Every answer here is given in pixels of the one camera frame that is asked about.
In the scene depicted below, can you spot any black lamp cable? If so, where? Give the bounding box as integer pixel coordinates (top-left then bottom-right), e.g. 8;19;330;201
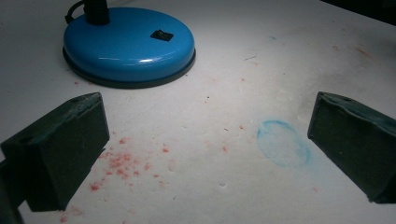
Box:
64;0;86;24

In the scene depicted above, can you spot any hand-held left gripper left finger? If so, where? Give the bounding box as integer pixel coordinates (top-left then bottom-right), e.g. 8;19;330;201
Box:
0;91;111;213

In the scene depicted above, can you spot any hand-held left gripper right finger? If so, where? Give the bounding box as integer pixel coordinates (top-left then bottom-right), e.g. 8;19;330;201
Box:
306;91;396;204

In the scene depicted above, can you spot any blue round lamp base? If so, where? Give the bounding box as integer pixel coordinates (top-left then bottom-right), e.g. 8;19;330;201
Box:
62;0;197;90

